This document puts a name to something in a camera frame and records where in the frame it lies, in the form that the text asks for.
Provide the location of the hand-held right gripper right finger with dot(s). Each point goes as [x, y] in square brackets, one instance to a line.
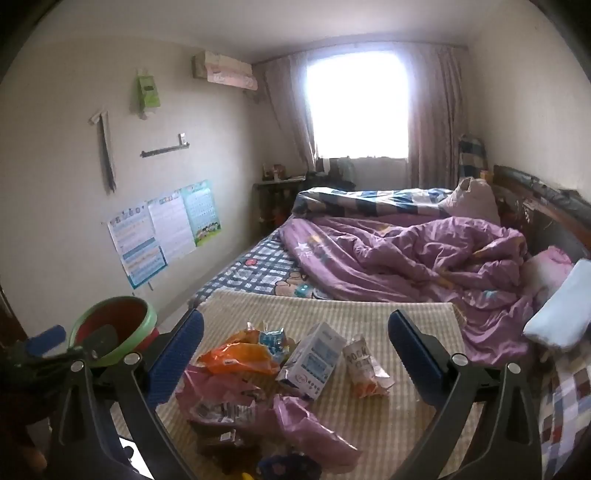
[415, 357]

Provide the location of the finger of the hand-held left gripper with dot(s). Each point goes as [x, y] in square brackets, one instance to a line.
[102, 339]
[46, 339]

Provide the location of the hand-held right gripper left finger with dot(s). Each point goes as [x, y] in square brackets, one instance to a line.
[178, 355]

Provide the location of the red bin with green rim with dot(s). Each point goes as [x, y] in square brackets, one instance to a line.
[115, 314]

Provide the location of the orange snack wrapper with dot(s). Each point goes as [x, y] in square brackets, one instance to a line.
[235, 357]

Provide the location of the white and blue milk carton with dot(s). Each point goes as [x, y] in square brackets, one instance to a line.
[309, 364]

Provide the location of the white crumpled snack bag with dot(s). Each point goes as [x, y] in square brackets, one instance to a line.
[362, 364]

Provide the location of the clear printed wrapper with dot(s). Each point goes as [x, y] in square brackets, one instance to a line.
[221, 410]

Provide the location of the blue and white snack wrapper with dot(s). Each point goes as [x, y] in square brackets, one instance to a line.
[273, 341]

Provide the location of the purple duvet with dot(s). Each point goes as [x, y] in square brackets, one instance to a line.
[392, 258]

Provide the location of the checked cartoon bedsheet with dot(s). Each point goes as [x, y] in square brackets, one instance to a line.
[263, 272]

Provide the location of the beige striped mat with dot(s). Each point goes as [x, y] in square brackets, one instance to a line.
[295, 309]

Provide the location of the pink plastic bag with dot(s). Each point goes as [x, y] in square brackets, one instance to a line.
[309, 429]

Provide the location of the light blue pillow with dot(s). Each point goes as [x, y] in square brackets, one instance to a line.
[563, 309]

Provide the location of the dark blue object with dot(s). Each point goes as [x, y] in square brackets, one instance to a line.
[286, 468]

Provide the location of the patchwork blanket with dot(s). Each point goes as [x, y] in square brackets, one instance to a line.
[568, 406]

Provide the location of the beige pink pillow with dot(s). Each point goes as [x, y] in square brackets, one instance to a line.
[475, 198]

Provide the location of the dark side table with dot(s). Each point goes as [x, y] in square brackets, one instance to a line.
[272, 196]

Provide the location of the dark wooden headboard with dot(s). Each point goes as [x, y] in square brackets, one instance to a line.
[545, 217]

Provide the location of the dark clothing pile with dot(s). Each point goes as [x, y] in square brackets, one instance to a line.
[332, 177]

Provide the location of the small red box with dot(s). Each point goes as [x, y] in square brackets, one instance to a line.
[278, 171]

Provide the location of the plaid cushion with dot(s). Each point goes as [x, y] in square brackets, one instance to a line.
[473, 154]

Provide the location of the beige curtain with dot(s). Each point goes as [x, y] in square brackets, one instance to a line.
[286, 110]
[434, 115]

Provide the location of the bright window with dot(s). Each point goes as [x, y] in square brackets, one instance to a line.
[358, 101]

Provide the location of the blue chart wall poster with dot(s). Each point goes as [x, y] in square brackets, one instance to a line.
[136, 247]

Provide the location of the white chart wall poster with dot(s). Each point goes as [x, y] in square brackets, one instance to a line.
[171, 226]

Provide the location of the teal chart wall poster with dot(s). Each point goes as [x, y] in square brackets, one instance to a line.
[201, 212]

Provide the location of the gray wall hanger strip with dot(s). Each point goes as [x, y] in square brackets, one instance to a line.
[107, 152]

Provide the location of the black wall rail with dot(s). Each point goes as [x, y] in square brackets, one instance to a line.
[164, 148]

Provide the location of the green wall tissue holder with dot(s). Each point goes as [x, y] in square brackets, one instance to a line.
[147, 92]

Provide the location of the covered wall air conditioner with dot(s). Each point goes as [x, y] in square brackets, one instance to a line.
[226, 71]

